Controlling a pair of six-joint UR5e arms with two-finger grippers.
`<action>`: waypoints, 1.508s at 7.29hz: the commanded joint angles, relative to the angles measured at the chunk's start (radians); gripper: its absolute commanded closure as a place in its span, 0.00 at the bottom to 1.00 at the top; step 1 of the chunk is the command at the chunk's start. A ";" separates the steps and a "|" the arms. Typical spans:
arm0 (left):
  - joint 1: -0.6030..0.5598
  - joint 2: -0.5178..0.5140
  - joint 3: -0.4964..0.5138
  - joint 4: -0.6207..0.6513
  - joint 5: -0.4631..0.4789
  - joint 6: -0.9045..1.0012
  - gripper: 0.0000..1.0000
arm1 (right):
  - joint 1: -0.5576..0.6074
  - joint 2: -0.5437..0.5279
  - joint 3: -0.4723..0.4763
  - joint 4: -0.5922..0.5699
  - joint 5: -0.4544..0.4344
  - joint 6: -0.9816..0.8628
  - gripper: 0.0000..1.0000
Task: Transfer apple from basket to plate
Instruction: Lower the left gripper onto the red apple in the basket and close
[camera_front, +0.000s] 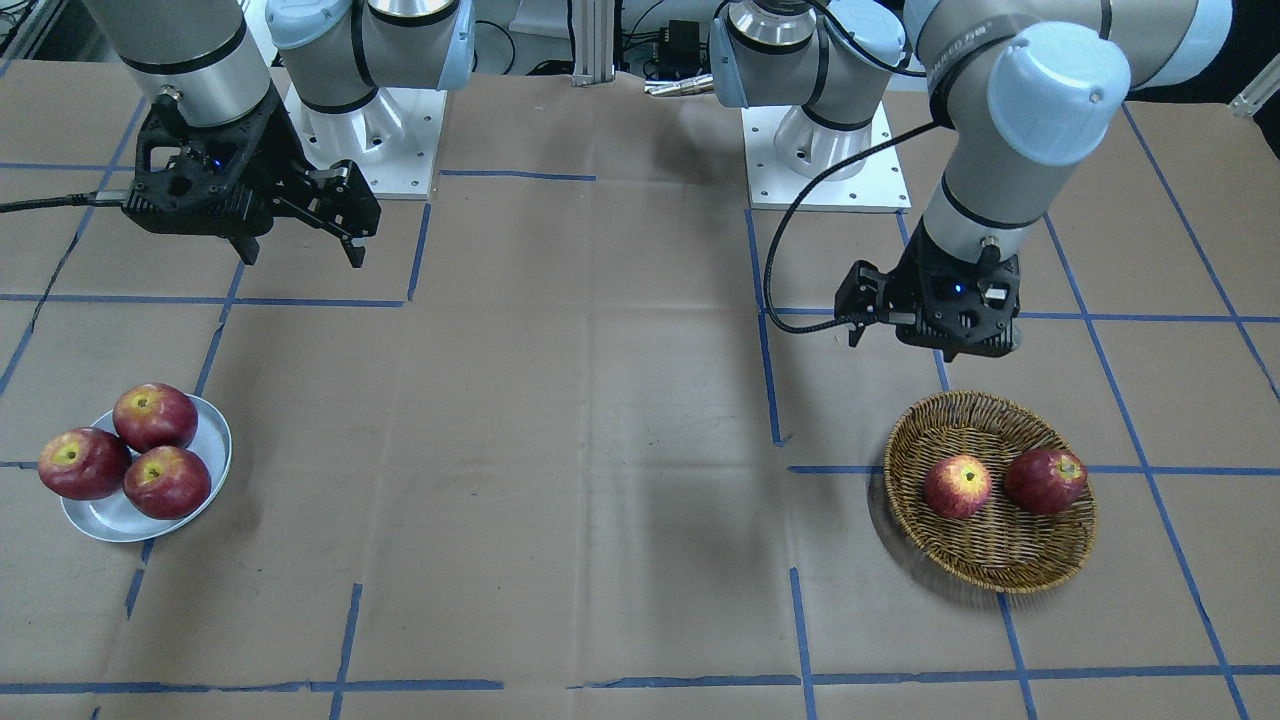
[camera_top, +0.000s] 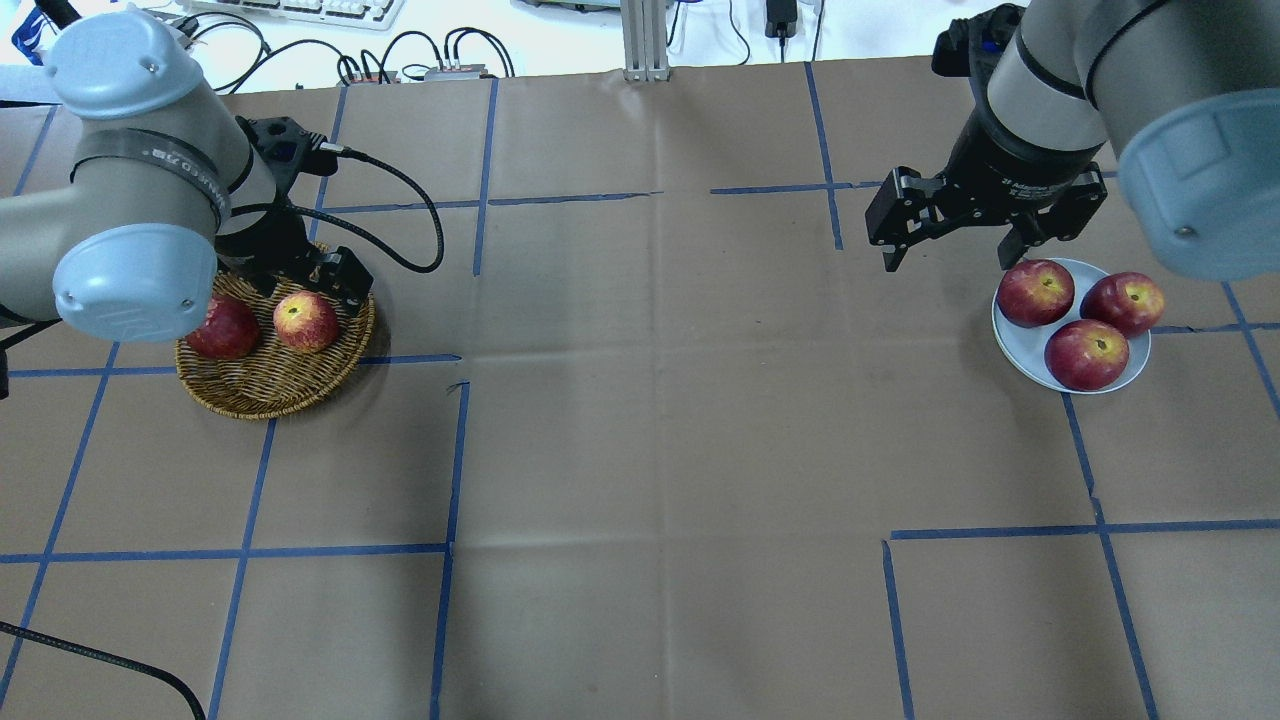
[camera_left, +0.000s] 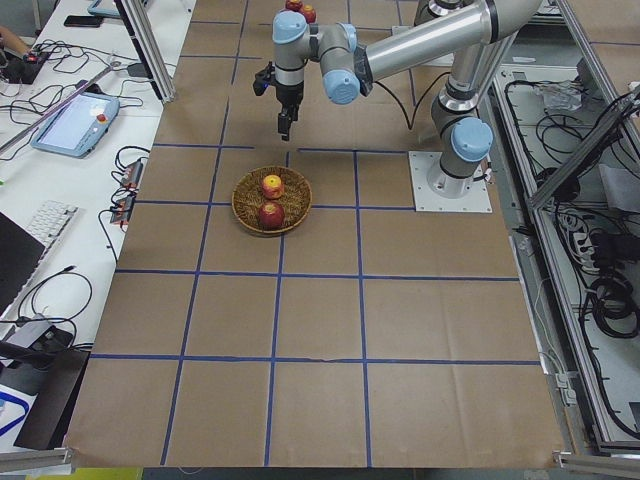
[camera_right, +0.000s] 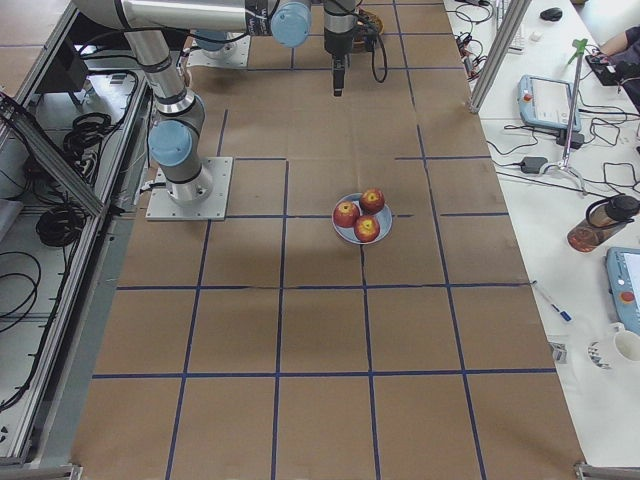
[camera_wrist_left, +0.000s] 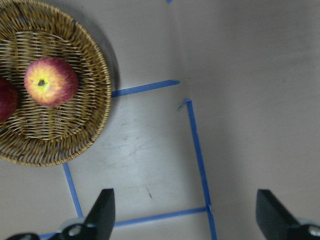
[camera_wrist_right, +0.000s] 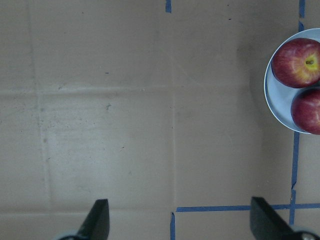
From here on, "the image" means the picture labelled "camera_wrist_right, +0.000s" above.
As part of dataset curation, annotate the red apple plate front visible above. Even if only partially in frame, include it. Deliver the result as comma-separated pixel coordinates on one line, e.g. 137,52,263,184
290,87,320,135

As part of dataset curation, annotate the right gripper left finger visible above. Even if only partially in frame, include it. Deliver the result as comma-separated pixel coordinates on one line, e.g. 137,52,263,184
57,199,110,240

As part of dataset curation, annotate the red apple plate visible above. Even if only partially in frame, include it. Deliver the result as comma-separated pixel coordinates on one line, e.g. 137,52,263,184
290,87,320,135
271,38,320,89

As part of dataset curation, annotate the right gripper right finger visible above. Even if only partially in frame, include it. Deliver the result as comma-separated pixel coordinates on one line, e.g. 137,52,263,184
249,196,320,240

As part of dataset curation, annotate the light blue plate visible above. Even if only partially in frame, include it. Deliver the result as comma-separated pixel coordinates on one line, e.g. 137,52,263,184
263,27,320,135

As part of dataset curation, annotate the red apple plate back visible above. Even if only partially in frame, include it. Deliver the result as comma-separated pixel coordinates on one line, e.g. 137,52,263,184
271,38,320,89

